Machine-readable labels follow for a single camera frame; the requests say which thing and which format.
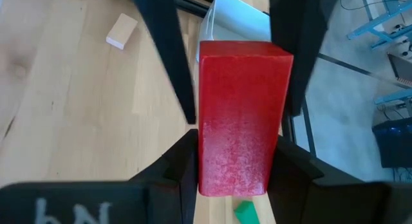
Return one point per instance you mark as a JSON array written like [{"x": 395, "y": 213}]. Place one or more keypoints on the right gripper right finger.
[{"x": 305, "y": 198}]

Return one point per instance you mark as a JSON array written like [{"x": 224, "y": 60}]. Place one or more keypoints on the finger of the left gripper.
[
  {"x": 167, "y": 43},
  {"x": 302, "y": 31}
]

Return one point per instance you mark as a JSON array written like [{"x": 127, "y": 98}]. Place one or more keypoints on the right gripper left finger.
[{"x": 174, "y": 172}]

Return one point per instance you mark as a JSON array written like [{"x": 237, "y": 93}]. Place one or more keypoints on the plain wooden block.
[{"x": 121, "y": 31}]

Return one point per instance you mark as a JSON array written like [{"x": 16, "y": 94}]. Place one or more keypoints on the green wooden block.
[{"x": 246, "y": 214}]

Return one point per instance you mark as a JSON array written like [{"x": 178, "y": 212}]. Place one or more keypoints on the red wooden block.
[{"x": 241, "y": 121}]

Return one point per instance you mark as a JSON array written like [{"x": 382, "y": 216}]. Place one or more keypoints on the white plastic bin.
[{"x": 238, "y": 21}]

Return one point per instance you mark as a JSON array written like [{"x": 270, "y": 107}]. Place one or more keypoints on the metal stand legs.
[{"x": 380, "y": 24}]

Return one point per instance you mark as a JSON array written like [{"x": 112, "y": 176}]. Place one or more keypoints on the dark storage box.
[{"x": 392, "y": 143}]

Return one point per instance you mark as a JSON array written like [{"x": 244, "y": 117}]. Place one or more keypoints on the black aluminium table frame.
[{"x": 307, "y": 127}]

